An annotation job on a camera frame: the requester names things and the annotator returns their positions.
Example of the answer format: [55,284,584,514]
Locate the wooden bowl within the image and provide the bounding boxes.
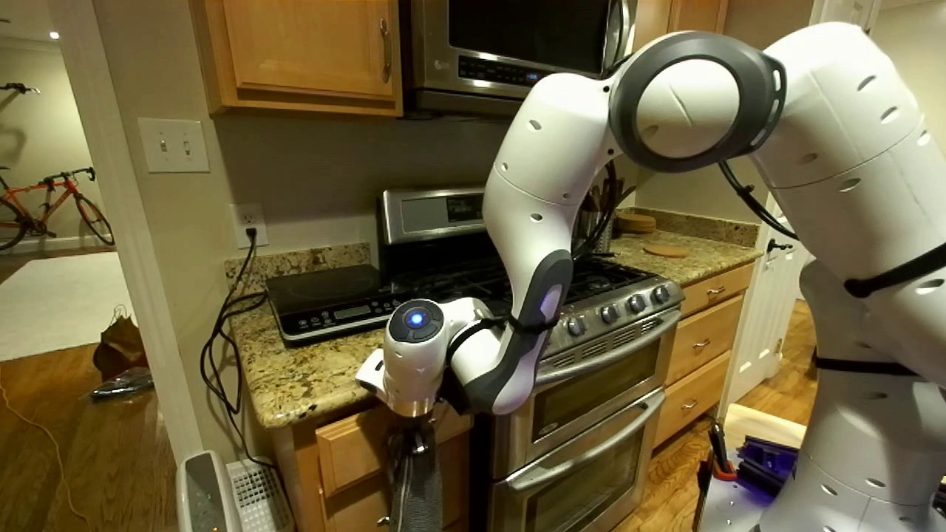
[614,209,663,237]

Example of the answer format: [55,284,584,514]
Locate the wooden knife drawer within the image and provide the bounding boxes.
[311,396,478,500]

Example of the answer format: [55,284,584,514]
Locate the black induction cooktop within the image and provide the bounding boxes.
[264,259,417,349]

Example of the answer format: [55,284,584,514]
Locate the dark utensil holder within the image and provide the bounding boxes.
[573,164,633,259]

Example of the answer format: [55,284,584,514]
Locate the white wall outlet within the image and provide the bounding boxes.
[234,200,271,250]

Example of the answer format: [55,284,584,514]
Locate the grey striped towel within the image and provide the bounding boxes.
[385,432,450,532]

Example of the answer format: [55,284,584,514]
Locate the wooden wall cabinet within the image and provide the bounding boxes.
[188,0,409,121]

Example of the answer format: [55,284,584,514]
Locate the shallow wooden drawer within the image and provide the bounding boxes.
[676,259,756,318]

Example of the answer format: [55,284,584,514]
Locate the shoes on floor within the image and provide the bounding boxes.
[91,312,151,380]

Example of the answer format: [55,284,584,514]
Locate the red bicycle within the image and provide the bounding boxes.
[0,161,119,254]

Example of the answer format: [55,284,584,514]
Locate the dark shoe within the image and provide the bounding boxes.
[88,365,156,404]

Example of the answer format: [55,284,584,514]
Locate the black power cord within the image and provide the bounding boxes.
[199,228,284,470]

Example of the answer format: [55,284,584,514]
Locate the white door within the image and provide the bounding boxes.
[714,186,825,415]

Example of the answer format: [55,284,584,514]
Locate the robot base platform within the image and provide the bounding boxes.
[692,432,808,532]

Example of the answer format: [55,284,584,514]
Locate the white switch plate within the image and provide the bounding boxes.
[135,115,212,178]

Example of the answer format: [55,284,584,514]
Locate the deep wooden drawer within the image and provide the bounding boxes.
[651,349,734,452]
[664,293,748,386]

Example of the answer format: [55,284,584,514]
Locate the white rug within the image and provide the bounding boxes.
[0,248,135,365]

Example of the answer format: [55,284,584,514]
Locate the wooden trivet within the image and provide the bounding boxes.
[645,238,694,262]

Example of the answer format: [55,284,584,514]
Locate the white ribbed panel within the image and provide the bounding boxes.
[225,455,293,532]

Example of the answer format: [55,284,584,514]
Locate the wooden cabinet drawer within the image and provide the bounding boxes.
[318,470,472,532]

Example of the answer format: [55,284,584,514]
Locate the stainless steel microwave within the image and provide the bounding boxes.
[398,0,642,118]

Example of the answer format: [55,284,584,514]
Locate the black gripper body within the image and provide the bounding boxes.
[391,411,444,467]

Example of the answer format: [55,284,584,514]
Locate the stainless steel gas stove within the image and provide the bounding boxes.
[379,183,686,532]

